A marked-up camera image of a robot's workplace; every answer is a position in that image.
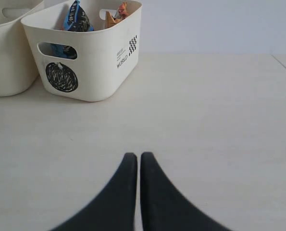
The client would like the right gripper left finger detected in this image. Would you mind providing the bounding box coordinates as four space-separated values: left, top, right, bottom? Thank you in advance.
53 153 137 231

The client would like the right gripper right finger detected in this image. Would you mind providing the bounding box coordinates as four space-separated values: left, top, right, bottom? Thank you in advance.
140 152 230 231

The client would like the blue black snack bag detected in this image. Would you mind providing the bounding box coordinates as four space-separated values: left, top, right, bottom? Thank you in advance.
51 0 94 60

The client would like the orange snack bag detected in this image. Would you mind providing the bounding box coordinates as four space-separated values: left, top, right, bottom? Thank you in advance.
106 2 130 28

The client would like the cream bin circle mark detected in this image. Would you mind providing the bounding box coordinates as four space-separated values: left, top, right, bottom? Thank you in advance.
21 0 142 102

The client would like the cream bin square mark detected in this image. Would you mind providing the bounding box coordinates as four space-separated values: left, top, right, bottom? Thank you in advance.
0 0 44 97

